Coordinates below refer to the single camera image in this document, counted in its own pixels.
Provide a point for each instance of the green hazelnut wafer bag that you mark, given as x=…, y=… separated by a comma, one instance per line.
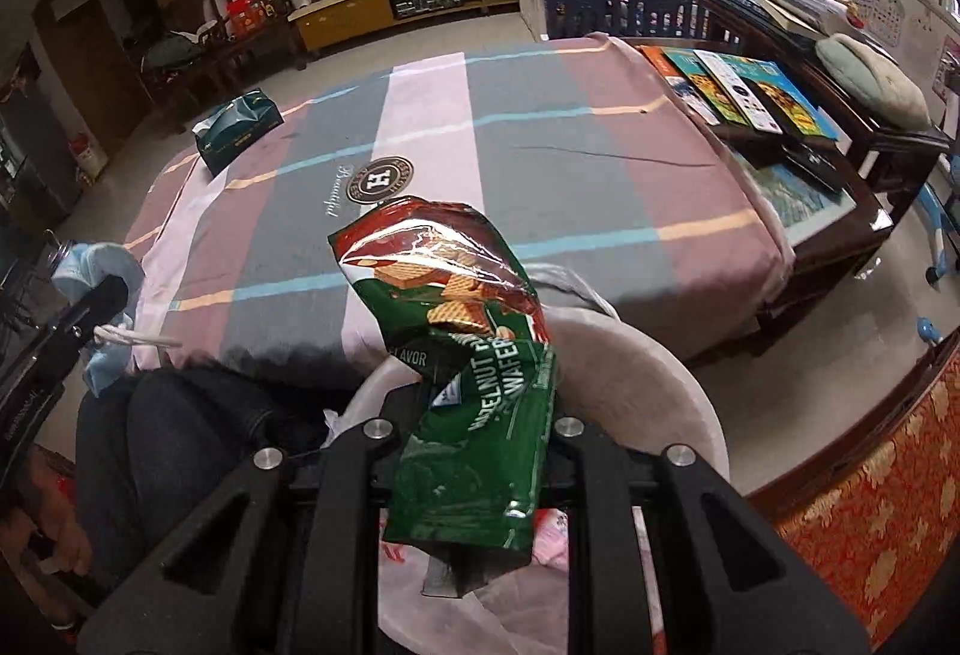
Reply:
x=454, y=304

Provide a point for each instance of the person's left hand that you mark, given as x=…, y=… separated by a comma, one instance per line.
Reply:
x=34, y=503

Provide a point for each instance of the light blue face mask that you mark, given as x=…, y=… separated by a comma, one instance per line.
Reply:
x=80, y=268

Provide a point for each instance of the person's legs dark jeans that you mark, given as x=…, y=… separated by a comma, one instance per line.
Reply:
x=155, y=444

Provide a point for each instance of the dark green tissue box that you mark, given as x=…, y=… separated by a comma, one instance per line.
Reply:
x=234, y=127

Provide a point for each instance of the dark wooden armchair left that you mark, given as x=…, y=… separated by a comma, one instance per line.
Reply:
x=181, y=69

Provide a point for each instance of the dark wooden armchair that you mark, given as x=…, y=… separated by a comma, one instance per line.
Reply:
x=181, y=69
x=278, y=32

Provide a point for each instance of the dark wooden armchair right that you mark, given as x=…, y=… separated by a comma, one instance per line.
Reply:
x=278, y=32

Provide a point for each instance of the red gift box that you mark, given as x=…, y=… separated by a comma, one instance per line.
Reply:
x=247, y=16

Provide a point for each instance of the pink plastic bag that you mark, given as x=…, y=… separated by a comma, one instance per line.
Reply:
x=550, y=547

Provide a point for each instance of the plaid pink grey tablecloth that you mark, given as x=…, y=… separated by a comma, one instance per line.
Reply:
x=577, y=151

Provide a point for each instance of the colourful books on table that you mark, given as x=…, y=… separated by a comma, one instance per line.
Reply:
x=726, y=89

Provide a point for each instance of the dark wooden coffee table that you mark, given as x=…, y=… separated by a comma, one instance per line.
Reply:
x=832, y=220

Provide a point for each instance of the red gold sofa cushion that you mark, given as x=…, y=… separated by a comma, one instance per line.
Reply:
x=879, y=532

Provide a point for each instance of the green grey pillow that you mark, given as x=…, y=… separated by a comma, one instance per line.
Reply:
x=874, y=81

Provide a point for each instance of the blue children's chair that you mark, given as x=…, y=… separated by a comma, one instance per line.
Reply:
x=942, y=217

